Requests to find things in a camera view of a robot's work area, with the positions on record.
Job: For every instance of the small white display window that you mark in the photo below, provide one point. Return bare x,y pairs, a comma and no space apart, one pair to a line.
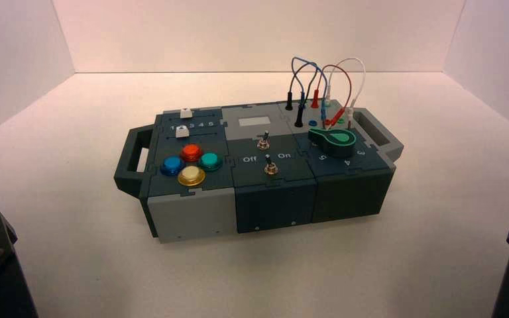
254,121

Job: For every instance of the green dome push button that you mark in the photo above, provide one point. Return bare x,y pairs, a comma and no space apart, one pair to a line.
211,161

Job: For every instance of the dark and grey control box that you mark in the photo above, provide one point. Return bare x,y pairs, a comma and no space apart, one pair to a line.
276,202

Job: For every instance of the red dome push button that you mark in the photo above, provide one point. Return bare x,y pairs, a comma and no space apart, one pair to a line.
191,152

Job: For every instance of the yellow dome push button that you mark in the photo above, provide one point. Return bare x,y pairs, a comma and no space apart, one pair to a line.
191,176

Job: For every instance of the white slider knob blue triangle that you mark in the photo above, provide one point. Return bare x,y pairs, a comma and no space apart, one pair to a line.
180,131
185,113

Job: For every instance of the dark rotary knob green pointer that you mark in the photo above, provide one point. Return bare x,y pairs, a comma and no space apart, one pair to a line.
335,147

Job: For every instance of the blue dome push button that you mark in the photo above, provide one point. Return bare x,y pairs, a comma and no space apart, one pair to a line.
172,165

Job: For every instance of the metal toggle switch black tip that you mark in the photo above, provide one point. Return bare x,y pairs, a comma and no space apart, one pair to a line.
263,141
270,167

